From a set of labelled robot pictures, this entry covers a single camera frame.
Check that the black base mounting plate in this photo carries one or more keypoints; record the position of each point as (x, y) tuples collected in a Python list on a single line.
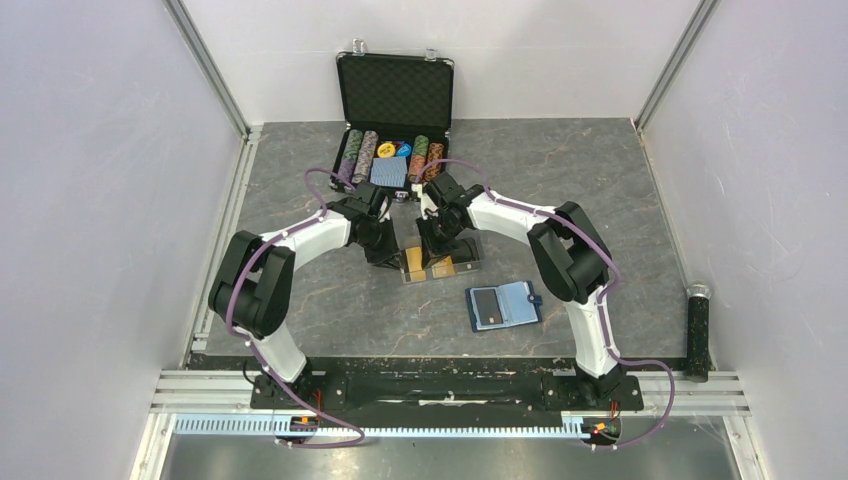
[(450, 392)]

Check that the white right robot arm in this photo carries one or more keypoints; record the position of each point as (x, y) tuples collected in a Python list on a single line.
[(574, 263)]

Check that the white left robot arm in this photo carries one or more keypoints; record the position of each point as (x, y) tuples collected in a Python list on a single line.
[(252, 287)]

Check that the yellow dealer button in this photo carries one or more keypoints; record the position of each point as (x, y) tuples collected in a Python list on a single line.
[(386, 150)]

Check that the black poker chip case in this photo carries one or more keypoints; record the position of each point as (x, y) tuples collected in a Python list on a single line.
[(397, 96)]

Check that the blue leather card holder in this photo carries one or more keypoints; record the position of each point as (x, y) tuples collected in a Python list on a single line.
[(520, 305)]

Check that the clear acrylic card box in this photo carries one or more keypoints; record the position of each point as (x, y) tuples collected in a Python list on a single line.
[(411, 271)]

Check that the blue playing card deck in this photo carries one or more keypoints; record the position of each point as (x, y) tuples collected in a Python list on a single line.
[(389, 172)]

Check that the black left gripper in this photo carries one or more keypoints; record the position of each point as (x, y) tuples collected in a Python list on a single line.
[(391, 255)]

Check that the black cylindrical handle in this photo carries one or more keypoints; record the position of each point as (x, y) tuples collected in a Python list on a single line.
[(697, 336)]

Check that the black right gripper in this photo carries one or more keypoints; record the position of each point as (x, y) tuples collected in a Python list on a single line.
[(431, 250)]

